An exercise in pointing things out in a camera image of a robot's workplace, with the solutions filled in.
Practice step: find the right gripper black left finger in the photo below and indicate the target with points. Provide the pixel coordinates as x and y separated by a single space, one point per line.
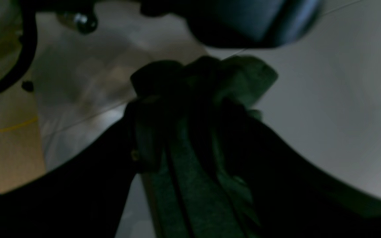
86 196

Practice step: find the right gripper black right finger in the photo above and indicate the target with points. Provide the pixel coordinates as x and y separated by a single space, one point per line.
291 197

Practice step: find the dark green t-shirt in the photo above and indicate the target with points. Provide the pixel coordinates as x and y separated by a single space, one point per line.
194 196

